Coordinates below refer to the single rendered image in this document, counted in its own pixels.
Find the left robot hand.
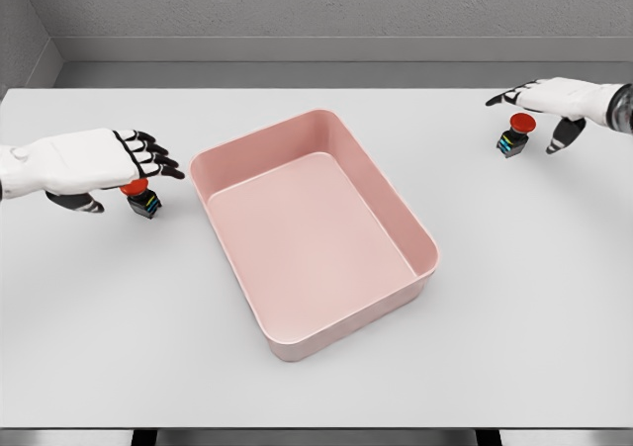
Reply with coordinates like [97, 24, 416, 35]
[27, 128, 186, 215]

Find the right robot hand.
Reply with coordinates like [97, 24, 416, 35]
[485, 78, 602, 155]

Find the pink rectangular basket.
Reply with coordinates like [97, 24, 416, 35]
[188, 108, 441, 364]

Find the red button industrial switch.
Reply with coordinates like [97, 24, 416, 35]
[119, 178, 163, 222]
[496, 112, 537, 159]

